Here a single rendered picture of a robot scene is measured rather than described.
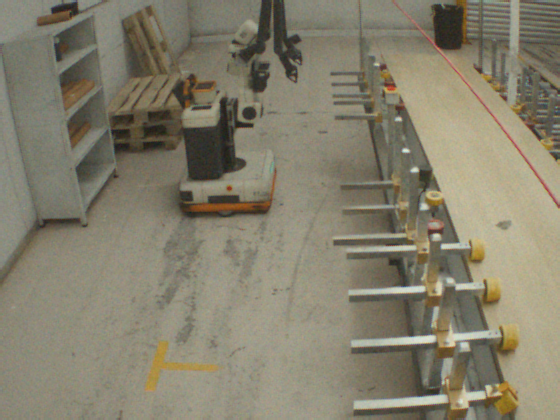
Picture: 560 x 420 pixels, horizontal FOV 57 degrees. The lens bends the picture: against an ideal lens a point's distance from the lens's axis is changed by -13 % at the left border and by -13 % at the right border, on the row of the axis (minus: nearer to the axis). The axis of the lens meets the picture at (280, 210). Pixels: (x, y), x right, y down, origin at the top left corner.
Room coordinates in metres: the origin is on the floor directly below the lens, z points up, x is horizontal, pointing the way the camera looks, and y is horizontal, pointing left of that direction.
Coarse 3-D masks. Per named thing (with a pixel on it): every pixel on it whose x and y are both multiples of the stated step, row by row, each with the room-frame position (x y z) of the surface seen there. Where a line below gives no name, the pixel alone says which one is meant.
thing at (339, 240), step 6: (372, 234) 2.00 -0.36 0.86; (378, 234) 1.99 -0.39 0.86; (384, 234) 1.99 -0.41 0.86; (390, 234) 1.99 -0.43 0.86; (396, 234) 1.98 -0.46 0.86; (402, 234) 1.98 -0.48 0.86; (336, 240) 1.98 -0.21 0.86; (342, 240) 1.98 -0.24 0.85; (348, 240) 1.98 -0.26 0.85; (354, 240) 1.98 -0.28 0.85; (360, 240) 1.97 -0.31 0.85; (366, 240) 1.97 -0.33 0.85; (372, 240) 1.97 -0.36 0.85; (378, 240) 1.97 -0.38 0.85; (384, 240) 1.97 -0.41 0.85; (390, 240) 1.96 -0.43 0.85; (396, 240) 1.96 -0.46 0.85; (402, 240) 1.96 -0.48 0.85
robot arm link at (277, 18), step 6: (276, 0) 3.75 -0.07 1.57; (276, 6) 3.78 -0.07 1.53; (276, 12) 3.78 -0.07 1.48; (276, 18) 3.78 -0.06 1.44; (276, 24) 3.78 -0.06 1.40; (276, 30) 3.78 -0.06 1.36; (276, 36) 3.78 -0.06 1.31; (276, 42) 3.78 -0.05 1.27; (282, 42) 3.81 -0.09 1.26; (276, 48) 3.78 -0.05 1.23; (282, 48) 3.81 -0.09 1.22; (276, 54) 3.78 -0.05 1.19
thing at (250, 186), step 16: (240, 160) 4.15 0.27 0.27; (256, 160) 4.11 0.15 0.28; (272, 160) 4.16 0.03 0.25; (224, 176) 3.87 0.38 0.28; (240, 176) 3.85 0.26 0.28; (256, 176) 3.83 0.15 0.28; (272, 176) 4.02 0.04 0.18; (192, 192) 3.80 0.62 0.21; (208, 192) 3.76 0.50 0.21; (224, 192) 3.75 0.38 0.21; (240, 192) 3.74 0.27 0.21; (256, 192) 3.73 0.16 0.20; (272, 192) 3.91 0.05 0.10; (192, 208) 3.77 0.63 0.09; (208, 208) 3.76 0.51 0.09; (224, 208) 3.75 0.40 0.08; (240, 208) 3.74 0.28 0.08; (256, 208) 3.73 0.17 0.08
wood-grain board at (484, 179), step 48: (432, 96) 3.61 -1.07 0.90; (480, 96) 3.60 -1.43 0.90; (432, 144) 2.79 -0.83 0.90; (480, 144) 2.76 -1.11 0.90; (528, 144) 2.74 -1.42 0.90; (480, 192) 2.21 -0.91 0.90; (528, 192) 2.18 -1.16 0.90; (528, 240) 1.78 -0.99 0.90; (528, 288) 1.48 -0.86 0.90; (528, 336) 1.23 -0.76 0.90; (528, 384) 1.02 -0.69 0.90
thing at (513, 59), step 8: (512, 0) 3.48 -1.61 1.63; (512, 8) 3.48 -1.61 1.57; (512, 16) 3.48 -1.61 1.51; (512, 24) 3.48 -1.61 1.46; (512, 32) 3.47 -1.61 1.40; (512, 40) 3.47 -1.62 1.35; (512, 48) 3.47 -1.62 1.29; (512, 56) 3.47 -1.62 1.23; (512, 64) 3.47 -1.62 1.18; (512, 72) 3.47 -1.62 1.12; (512, 80) 3.47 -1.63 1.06; (512, 88) 3.47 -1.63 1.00; (512, 96) 3.47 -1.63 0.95
